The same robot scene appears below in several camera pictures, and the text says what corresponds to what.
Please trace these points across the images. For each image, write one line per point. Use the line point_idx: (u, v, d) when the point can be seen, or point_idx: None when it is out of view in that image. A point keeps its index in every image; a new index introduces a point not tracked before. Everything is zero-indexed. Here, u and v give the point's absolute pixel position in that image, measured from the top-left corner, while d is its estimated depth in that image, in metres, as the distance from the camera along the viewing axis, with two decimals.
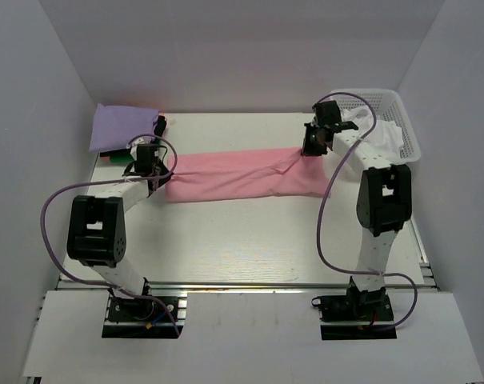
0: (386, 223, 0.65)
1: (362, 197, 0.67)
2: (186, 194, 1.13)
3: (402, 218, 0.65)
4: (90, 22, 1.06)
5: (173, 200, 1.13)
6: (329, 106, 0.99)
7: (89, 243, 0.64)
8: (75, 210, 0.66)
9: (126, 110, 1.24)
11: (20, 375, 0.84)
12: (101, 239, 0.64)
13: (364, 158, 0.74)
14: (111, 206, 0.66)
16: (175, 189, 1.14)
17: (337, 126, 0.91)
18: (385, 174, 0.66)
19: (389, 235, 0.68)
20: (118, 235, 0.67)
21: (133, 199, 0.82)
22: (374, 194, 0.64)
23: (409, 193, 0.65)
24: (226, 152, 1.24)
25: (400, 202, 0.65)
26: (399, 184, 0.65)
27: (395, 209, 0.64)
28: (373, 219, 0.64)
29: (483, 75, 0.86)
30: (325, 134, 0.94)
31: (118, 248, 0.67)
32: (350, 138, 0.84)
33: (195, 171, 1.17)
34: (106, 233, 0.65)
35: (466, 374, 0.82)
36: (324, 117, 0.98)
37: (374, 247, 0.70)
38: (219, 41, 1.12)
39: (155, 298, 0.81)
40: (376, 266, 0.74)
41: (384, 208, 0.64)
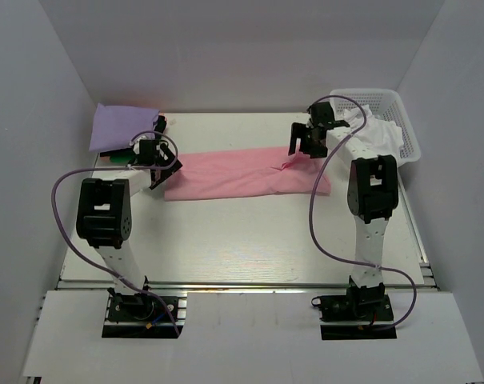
0: (374, 210, 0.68)
1: (352, 186, 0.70)
2: (186, 194, 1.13)
3: (390, 205, 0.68)
4: (90, 21, 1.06)
5: (173, 199, 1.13)
6: (322, 106, 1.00)
7: (97, 222, 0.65)
8: (83, 191, 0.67)
9: (126, 110, 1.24)
11: (20, 374, 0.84)
12: (109, 218, 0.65)
13: (353, 150, 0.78)
14: (118, 187, 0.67)
16: (175, 188, 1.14)
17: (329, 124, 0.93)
18: (372, 164, 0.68)
19: (380, 225, 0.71)
20: (126, 215, 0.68)
21: (137, 186, 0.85)
22: (362, 183, 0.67)
23: (395, 182, 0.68)
24: (226, 152, 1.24)
25: (387, 191, 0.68)
26: (386, 174, 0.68)
27: (383, 198, 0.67)
28: (362, 207, 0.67)
29: None
30: (319, 132, 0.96)
31: (126, 227, 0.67)
32: (342, 132, 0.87)
33: (195, 172, 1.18)
34: (114, 212, 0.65)
35: (466, 374, 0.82)
36: (318, 117, 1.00)
37: (369, 237, 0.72)
38: (218, 41, 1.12)
39: (154, 295, 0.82)
40: (372, 257, 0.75)
41: (372, 196, 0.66)
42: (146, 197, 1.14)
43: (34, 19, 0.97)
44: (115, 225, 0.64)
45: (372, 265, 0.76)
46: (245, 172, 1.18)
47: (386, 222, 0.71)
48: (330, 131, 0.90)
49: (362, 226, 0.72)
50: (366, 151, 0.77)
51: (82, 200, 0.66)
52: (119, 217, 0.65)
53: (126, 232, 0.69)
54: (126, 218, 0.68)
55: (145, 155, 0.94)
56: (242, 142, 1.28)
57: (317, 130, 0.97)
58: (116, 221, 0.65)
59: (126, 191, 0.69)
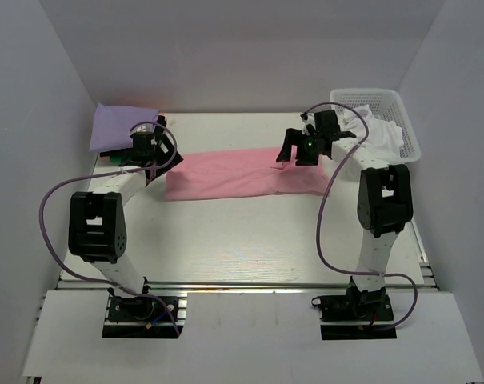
0: (386, 224, 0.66)
1: (362, 198, 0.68)
2: (186, 194, 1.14)
3: (403, 219, 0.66)
4: (90, 21, 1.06)
5: (173, 199, 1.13)
6: (328, 115, 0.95)
7: (90, 238, 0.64)
8: (74, 206, 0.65)
9: (127, 110, 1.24)
11: (20, 374, 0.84)
12: (102, 234, 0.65)
13: (361, 160, 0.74)
14: (111, 202, 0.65)
16: (176, 189, 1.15)
17: (334, 137, 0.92)
18: (383, 174, 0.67)
19: (390, 238, 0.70)
20: (120, 230, 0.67)
21: (130, 191, 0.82)
22: (373, 194, 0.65)
23: (409, 193, 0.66)
24: (226, 152, 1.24)
25: (400, 202, 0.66)
26: (398, 184, 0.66)
27: (396, 210, 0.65)
28: (374, 219, 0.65)
29: None
30: (324, 146, 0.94)
31: (120, 242, 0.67)
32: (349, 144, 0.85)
33: (196, 172, 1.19)
34: (106, 229, 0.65)
35: (466, 374, 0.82)
36: (326, 126, 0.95)
37: (376, 249, 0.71)
38: (218, 41, 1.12)
39: (156, 296, 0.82)
40: (377, 266, 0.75)
41: (385, 209, 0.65)
42: (146, 199, 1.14)
43: (34, 20, 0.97)
44: (110, 242, 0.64)
45: (376, 274, 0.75)
46: (245, 174, 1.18)
47: (396, 235, 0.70)
48: (336, 142, 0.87)
49: (370, 238, 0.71)
50: (374, 162, 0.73)
51: (74, 216, 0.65)
52: (113, 233, 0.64)
53: (120, 246, 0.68)
54: (120, 232, 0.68)
55: (139, 151, 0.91)
56: (242, 142, 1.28)
57: (322, 142, 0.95)
58: (110, 238, 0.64)
59: (120, 205, 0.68)
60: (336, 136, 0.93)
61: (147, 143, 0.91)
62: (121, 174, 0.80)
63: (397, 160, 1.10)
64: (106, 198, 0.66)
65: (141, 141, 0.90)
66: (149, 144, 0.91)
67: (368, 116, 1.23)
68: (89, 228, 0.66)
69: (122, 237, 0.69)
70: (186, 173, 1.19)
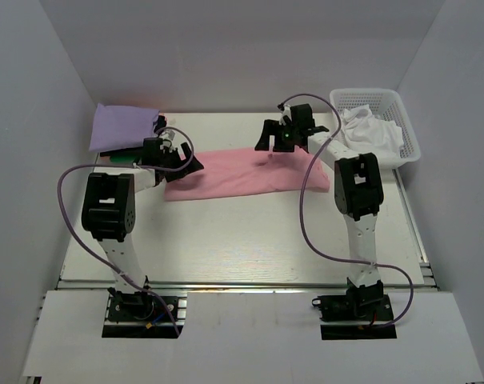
0: (362, 206, 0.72)
1: (338, 186, 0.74)
2: (186, 193, 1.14)
3: (376, 200, 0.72)
4: (89, 21, 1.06)
5: (173, 198, 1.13)
6: (302, 108, 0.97)
7: (102, 213, 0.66)
8: (90, 186, 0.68)
9: (126, 110, 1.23)
11: (20, 374, 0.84)
12: (114, 209, 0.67)
13: (335, 152, 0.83)
14: (125, 180, 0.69)
16: (175, 188, 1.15)
17: (309, 132, 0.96)
18: (354, 163, 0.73)
19: (370, 220, 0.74)
20: (130, 209, 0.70)
21: (141, 185, 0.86)
22: (346, 181, 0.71)
23: (378, 177, 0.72)
24: (225, 152, 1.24)
25: (372, 187, 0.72)
26: (369, 170, 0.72)
27: (367, 194, 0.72)
28: (349, 205, 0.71)
29: (483, 75, 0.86)
30: (300, 140, 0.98)
31: (130, 221, 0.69)
32: (322, 138, 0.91)
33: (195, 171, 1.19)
34: (118, 205, 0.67)
35: (466, 374, 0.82)
36: (302, 122, 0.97)
37: (360, 234, 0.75)
38: (218, 41, 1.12)
39: (154, 294, 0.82)
40: (366, 254, 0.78)
41: (358, 194, 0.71)
42: (147, 199, 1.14)
43: (34, 20, 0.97)
44: (120, 218, 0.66)
45: (366, 262, 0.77)
46: (243, 172, 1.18)
47: (374, 218, 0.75)
48: (312, 137, 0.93)
49: (352, 224, 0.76)
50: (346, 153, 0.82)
51: (88, 194, 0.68)
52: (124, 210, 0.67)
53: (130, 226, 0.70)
54: (130, 210, 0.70)
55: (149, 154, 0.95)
56: (242, 142, 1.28)
57: (298, 137, 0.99)
58: (120, 214, 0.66)
59: (132, 186, 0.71)
60: (310, 131, 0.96)
61: (157, 148, 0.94)
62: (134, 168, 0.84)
63: (396, 160, 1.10)
64: (120, 178, 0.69)
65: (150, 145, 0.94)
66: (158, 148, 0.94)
67: (368, 115, 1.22)
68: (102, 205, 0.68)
69: (131, 218, 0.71)
70: None
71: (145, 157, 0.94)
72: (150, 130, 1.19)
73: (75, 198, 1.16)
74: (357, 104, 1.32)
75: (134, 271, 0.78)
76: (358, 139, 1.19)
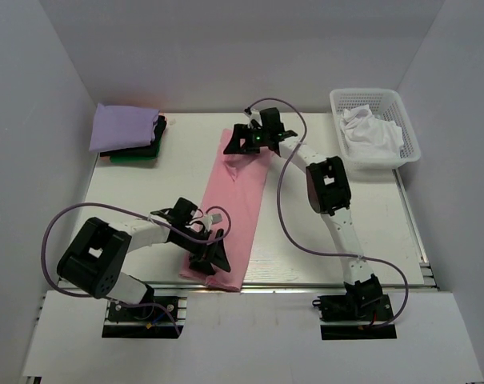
0: (334, 202, 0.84)
1: (311, 187, 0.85)
2: (242, 269, 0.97)
3: (346, 196, 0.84)
4: (89, 21, 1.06)
5: (237, 282, 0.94)
6: (272, 112, 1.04)
7: (82, 268, 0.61)
8: (83, 230, 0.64)
9: (126, 110, 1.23)
11: (21, 374, 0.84)
12: (91, 268, 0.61)
13: (305, 157, 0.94)
14: (117, 240, 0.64)
16: (222, 278, 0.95)
17: (280, 135, 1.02)
18: (323, 166, 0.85)
19: (344, 214, 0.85)
20: (110, 273, 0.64)
21: (147, 239, 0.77)
22: (318, 184, 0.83)
23: (345, 178, 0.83)
24: (210, 203, 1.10)
25: (340, 187, 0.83)
26: (335, 171, 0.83)
27: (337, 192, 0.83)
28: (322, 204, 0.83)
29: None
30: (271, 142, 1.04)
31: (105, 285, 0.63)
32: (293, 142, 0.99)
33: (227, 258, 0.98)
34: (98, 265, 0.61)
35: (466, 374, 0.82)
36: (271, 125, 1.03)
37: (340, 228, 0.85)
38: (218, 41, 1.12)
39: (154, 303, 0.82)
40: (350, 246, 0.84)
41: (329, 194, 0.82)
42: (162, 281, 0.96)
43: (34, 19, 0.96)
44: (94, 278, 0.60)
45: (354, 254, 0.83)
46: (237, 208, 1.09)
47: (349, 211, 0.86)
48: (282, 142, 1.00)
49: (330, 222, 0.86)
50: (315, 157, 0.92)
51: (78, 238, 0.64)
52: (102, 272, 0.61)
53: (102, 291, 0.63)
54: (110, 275, 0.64)
55: (178, 213, 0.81)
56: None
57: (270, 142, 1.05)
58: (98, 275, 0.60)
59: (125, 246, 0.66)
60: (281, 136, 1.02)
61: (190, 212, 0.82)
62: (146, 219, 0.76)
63: (396, 161, 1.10)
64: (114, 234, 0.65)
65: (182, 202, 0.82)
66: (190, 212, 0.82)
67: (368, 115, 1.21)
68: (85, 257, 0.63)
69: (108, 286, 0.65)
70: None
71: (173, 211, 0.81)
72: (149, 130, 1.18)
73: (74, 198, 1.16)
74: (357, 103, 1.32)
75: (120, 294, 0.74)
76: (358, 139, 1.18)
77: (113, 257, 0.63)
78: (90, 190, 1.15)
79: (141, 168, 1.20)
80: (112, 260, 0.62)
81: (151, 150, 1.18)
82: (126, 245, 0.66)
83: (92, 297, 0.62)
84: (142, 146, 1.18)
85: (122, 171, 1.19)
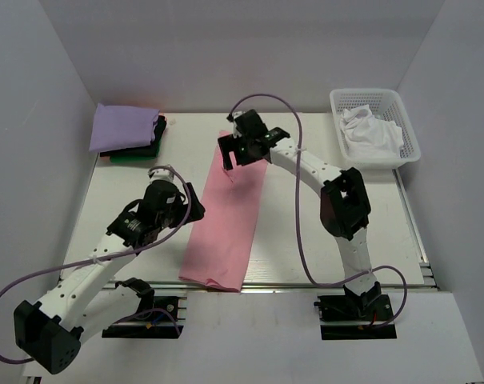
0: (354, 224, 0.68)
1: (326, 208, 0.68)
2: (242, 270, 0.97)
3: (365, 214, 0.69)
4: (89, 21, 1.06)
5: (238, 282, 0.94)
6: (250, 115, 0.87)
7: (34, 355, 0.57)
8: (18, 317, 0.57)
9: (126, 110, 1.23)
11: (21, 374, 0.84)
12: (40, 357, 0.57)
13: (313, 170, 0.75)
14: (48, 334, 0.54)
16: (222, 278, 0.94)
17: (267, 138, 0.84)
18: (338, 182, 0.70)
19: (362, 234, 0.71)
20: (65, 352, 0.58)
21: (110, 275, 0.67)
22: (337, 203, 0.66)
23: (364, 194, 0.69)
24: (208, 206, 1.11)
25: (360, 204, 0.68)
26: (352, 182, 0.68)
27: (357, 210, 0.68)
28: (342, 225, 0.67)
29: (483, 76, 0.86)
30: (258, 150, 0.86)
31: (65, 360, 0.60)
32: (290, 149, 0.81)
33: (226, 260, 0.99)
34: (45, 357, 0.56)
35: (465, 374, 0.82)
36: (251, 129, 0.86)
37: (356, 250, 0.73)
38: (218, 41, 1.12)
39: (154, 308, 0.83)
40: (362, 265, 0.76)
41: (348, 212, 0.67)
42: (163, 282, 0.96)
43: (34, 20, 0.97)
44: (48, 367, 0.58)
45: (364, 271, 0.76)
46: (235, 209, 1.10)
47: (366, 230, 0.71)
48: (274, 149, 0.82)
49: (346, 243, 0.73)
50: (326, 170, 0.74)
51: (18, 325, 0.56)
52: (51, 364, 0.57)
53: (66, 362, 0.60)
54: (66, 352, 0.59)
55: (146, 206, 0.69)
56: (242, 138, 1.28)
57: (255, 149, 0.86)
58: (49, 365, 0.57)
59: (66, 332, 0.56)
60: (269, 138, 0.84)
61: (161, 199, 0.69)
62: (91, 265, 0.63)
63: (396, 161, 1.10)
64: (46, 326, 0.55)
65: (153, 194, 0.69)
66: (162, 199, 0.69)
67: (368, 116, 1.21)
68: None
69: (72, 354, 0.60)
70: (210, 266, 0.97)
71: (142, 208, 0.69)
72: (149, 130, 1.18)
73: (74, 198, 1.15)
74: (357, 103, 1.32)
75: (107, 319, 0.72)
76: (358, 139, 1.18)
77: (50, 352, 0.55)
78: (90, 190, 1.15)
79: (141, 168, 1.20)
80: (51, 353, 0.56)
81: (151, 150, 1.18)
82: (63, 334, 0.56)
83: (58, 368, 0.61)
84: (141, 146, 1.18)
85: (122, 172, 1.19)
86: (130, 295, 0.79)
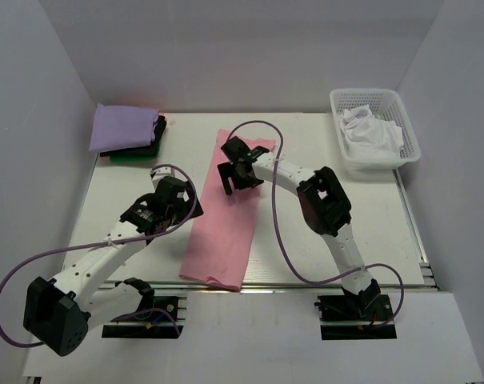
0: (337, 220, 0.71)
1: (307, 209, 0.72)
2: (243, 266, 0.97)
3: (346, 209, 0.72)
4: (89, 21, 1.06)
5: (238, 280, 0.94)
6: (234, 142, 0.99)
7: (42, 334, 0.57)
8: (29, 294, 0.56)
9: (126, 110, 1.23)
11: (21, 374, 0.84)
12: (49, 336, 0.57)
13: (290, 175, 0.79)
14: (62, 310, 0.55)
16: (222, 276, 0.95)
17: (250, 157, 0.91)
18: (313, 180, 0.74)
19: (347, 230, 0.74)
20: (74, 332, 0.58)
21: (120, 262, 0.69)
22: (314, 202, 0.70)
23: (340, 188, 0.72)
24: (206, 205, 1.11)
25: (339, 199, 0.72)
26: (329, 182, 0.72)
27: (337, 206, 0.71)
28: (325, 224, 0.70)
29: (483, 76, 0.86)
30: (244, 166, 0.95)
31: (72, 342, 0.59)
32: (269, 162, 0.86)
33: (226, 257, 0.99)
34: (54, 334, 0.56)
35: (465, 374, 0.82)
36: (236, 152, 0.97)
37: (344, 246, 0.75)
38: (218, 41, 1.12)
39: (154, 308, 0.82)
40: (355, 262, 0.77)
41: (328, 209, 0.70)
42: (163, 282, 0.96)
43: (34, 20, 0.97)
44: (56, 348, 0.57)
45: (357, 268, 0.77)
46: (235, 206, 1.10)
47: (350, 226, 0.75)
48: (256, 163, 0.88)
49: (333, 241, 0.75)
50: (301, 173, 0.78)
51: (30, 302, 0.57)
52: (60, 342, 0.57)
53: (72, 344, 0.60)
54: (75, 333, 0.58)
55: (159, 198, 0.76)
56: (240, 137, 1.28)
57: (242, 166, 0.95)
58: (58, 344, 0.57)
59: (78, 310, 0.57)
60: (250, 156, 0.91)
61: (172, 193, 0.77)
62: (106, 247, 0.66)
63: (396, 161, 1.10)
64: (60, 301, 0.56)
65: (165, 188, 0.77)
66: (174, 194, 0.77)
67: (368, 116, 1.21)
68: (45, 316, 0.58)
69: (79, 336, 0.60)
70: (210, 263, 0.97)
71: (154, 201, 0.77)
72: (149, 130, 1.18)
73: (74, 198, 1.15)
74: (357, 103, 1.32)
75: (110, 313, 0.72)
76: (358, 139, 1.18)
77: (62, 330, 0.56)
78: (90, 190, 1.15)
79: (141, 168, 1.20)
80: (63, 330, 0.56)
81: (151, 150, 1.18)
82: (76, 310, 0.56)
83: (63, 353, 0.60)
84: (141, 146, 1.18)
85: (122, 172, 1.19)
86: (133, 293, 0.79)
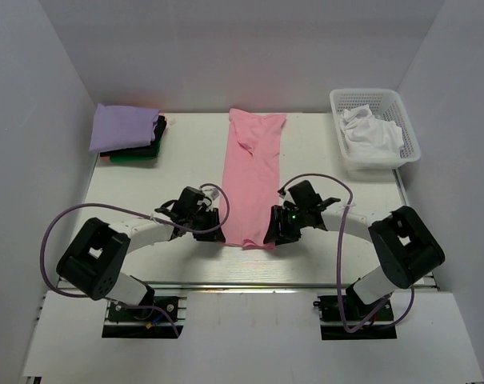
0: (422, 272, 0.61)
1: (385, 256, 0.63)
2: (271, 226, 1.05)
3: (435, 259, 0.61)
4: (89, 21, 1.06)
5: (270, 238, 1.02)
6: (301, 186, 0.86)
7: (80, 270, 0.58)
8: (82, 230, 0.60)
9: (127, 110, 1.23)
11: (20, 374, 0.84)
12: (88, 272, 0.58)
13: (362, 218, 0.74)
14: (114, 243, 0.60)
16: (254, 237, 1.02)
17: (320, 206, 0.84)
18: (390, 222, 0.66)
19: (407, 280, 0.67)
20: (109, 274, 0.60)
21: (149, 239, 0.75)
22: (397, 246, 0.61)
23: (426, 234, 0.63)
24: (229, 177, 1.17)
25: (425, 246, 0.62)
26: (412, 226, 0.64)
27: (424, 254, 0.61)
28: (407, 275, 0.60)
29: (483, 77, 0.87)
30: (314, 220, 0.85)
31: (102, 287, 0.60)
32: (338, 208, 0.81)
33: (256, 219, 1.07)
34: (97, 266, 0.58)
35: (465, 374, 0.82)
36: (306, 200, 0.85)
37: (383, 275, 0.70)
38: (219, 41, 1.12)
39: (154, 308, 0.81)
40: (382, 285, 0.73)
41: (416, 258, 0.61)
42: (166, 281, 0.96)
43: (34, 20, 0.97)
44: (92, 282, 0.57)
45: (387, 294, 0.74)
46: (258, 174, 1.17)
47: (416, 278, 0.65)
48: (324, 212, 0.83)
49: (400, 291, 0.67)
50: (375, 215, 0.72)
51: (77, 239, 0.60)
52: (100, 276, 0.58)
53: (100, 292, 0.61)
54: (109, 275, 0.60)
55: (182, 204, 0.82)
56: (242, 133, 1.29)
57: (310, 219, 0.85)
58: (95, 278, 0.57)
59: (123, 250, 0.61)
60: (321, 206, 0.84)
61: (194, 201, 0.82)
62: (149, 219, 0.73)
63: (396, 161, 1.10)
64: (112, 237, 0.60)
65: (188, 194, 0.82)
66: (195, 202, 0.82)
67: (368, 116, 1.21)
68: (85, 257, 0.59)
69: (107, 285, 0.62)
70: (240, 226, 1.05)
71: (177, 206, 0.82)
72: (150, 130, 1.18)
73: (74, 198, 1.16)
74: (357, 104, 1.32)
75: (117, 296, 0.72)
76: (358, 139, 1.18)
77: (110, 262, 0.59)
78: (90, 190, 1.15)
79: (141, 168, 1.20)
80: (110, 262, 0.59)
81: (151, 150, 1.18)
82: (124, 249, 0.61)
83: (89, 297, 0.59)
84: (142, 146, 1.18)
85: (122, 172, 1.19)
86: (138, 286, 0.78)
